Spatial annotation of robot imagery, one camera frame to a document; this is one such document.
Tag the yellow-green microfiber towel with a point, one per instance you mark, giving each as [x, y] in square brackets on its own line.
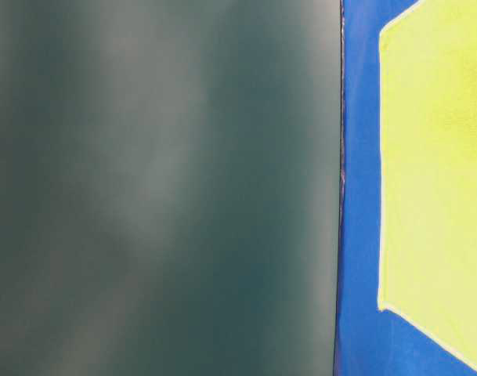
[428, 147]

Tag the blue mesh table cloth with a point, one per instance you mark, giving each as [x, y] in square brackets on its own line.
[372, 341]

